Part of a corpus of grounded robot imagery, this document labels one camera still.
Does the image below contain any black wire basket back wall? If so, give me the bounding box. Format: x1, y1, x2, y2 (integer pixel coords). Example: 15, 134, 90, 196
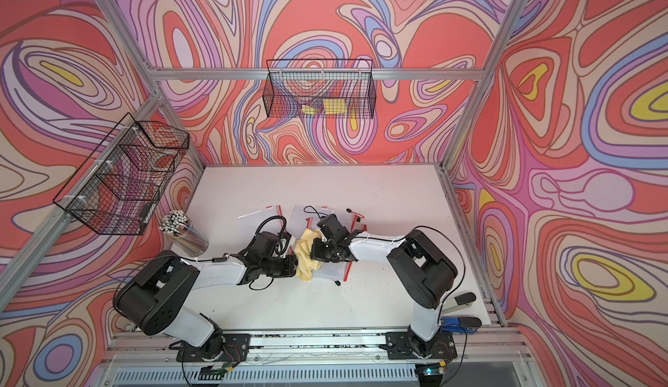
262, 58, 377, 119

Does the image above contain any blue black handled tool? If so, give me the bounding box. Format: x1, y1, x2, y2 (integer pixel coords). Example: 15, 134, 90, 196
441, 291, 483, 334

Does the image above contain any yellow microfiber cloth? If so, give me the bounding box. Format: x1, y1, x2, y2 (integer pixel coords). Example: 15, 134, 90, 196
293, 229, 322, 282

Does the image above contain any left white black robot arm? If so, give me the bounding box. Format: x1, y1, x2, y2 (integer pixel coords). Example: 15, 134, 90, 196
113, 232, 297, 349

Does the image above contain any clear mesh document bag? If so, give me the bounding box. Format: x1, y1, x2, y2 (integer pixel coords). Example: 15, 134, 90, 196
237, 205, 283, 239
287, 204, 351, 283
346, 209, 367, 232
318, 207, 351, 232

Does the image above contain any yellow sticky note pad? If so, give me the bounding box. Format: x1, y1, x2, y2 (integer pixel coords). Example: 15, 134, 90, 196
323, 98, 348, 116

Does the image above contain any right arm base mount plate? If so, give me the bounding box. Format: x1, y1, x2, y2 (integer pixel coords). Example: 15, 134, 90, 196
379, 331, 458, 362

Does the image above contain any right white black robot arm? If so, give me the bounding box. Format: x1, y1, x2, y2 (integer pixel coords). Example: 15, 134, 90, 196
311, 214, 459, 343

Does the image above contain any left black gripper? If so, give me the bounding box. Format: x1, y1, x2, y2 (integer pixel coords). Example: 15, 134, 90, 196
259, 255, 306, 279

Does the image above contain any black wire basket wall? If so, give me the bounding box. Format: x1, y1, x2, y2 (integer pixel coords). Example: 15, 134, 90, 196
52, 113, 190, 236
262, 58, 377, 119

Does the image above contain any aluminium front rail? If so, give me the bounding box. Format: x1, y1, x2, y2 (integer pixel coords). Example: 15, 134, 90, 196
103, 326, 532, 365

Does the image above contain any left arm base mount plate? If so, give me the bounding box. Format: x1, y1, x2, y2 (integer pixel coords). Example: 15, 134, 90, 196
177, 333, 251, 364

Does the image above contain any black wire basket left wall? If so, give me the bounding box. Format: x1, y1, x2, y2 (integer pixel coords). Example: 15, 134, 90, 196
52, 113, 190, 236

